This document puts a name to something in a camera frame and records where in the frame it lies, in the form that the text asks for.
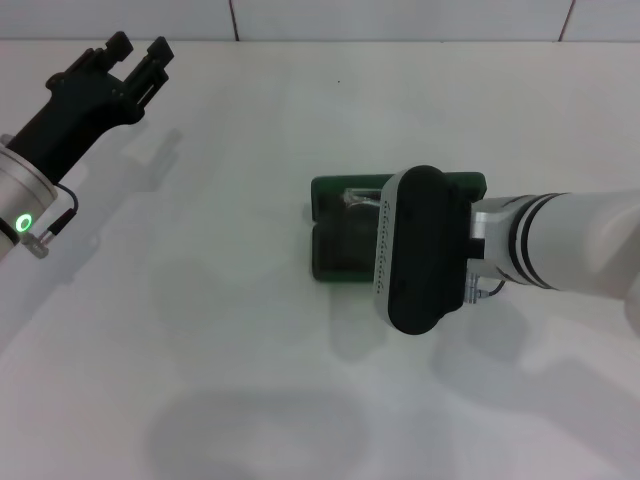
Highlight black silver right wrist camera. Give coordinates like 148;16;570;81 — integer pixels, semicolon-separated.
373;164;487;336

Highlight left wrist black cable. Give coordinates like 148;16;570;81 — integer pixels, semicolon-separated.
22;184;81;259

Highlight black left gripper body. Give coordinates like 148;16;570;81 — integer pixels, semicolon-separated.
4;53;147;185

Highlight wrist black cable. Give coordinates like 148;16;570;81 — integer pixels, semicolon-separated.
464;272;506;305
22;184;81;259

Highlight green glasses case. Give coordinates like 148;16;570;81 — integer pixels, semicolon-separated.
309;171;487;284

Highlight clear plastic glasses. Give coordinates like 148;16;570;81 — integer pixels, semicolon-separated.
342;187;386;209

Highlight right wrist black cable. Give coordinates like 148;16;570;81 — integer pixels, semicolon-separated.
464;272;506;305

